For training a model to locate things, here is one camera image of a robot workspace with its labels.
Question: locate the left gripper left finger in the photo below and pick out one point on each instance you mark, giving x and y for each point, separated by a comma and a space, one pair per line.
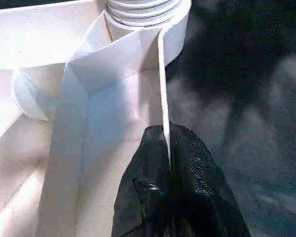
143, 197

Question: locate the white plastic table top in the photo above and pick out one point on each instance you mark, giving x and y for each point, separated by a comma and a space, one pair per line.
39, 61

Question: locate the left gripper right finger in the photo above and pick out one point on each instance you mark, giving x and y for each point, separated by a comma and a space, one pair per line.
202, 197

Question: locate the black table mat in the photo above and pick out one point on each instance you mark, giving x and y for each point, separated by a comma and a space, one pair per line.
236, 74

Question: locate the white plastic table leg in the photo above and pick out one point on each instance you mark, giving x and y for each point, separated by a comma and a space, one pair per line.
143, 12

